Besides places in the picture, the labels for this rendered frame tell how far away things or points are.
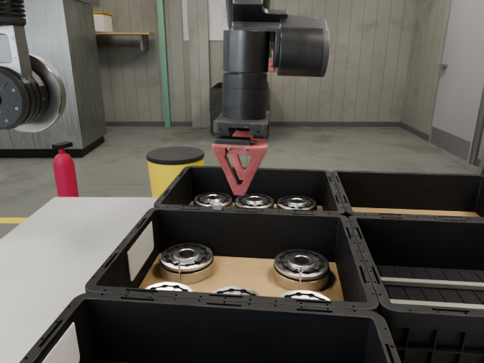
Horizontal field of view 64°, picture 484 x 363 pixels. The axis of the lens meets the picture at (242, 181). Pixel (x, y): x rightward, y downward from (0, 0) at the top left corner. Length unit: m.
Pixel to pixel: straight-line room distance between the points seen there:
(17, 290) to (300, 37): 0.87
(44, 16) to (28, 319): 4.21
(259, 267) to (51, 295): 0.50
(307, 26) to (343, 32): 6.13
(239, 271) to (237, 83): 0.41
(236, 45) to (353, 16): 6.23
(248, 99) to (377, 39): 6.33
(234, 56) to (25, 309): 0.74
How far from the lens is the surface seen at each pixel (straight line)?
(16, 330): 0.96
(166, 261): 0.76
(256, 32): 0.48
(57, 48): 4.88
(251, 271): 0.77
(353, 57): 6.69
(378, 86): 6.84
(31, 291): 1.07
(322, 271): 0.73
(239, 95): 0.48
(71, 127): 4.95
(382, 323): 0.52
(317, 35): 0.49
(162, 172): 2.44
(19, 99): 1.02
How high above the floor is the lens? 1.24
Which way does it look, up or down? 19 degrees down
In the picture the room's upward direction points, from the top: straight up
